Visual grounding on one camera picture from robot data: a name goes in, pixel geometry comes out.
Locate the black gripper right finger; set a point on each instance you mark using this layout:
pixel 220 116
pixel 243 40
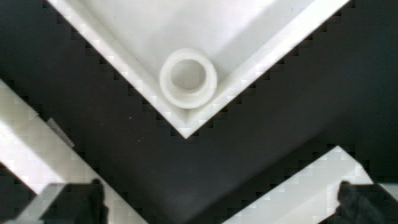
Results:
pixel 367 204

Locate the white square table top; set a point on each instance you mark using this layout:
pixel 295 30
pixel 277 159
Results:
pixel 191 47

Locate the white L-shaped obstacle wall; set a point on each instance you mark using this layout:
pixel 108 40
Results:
pixel 39 158

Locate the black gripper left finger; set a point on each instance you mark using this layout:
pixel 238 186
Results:
pixel 67 204

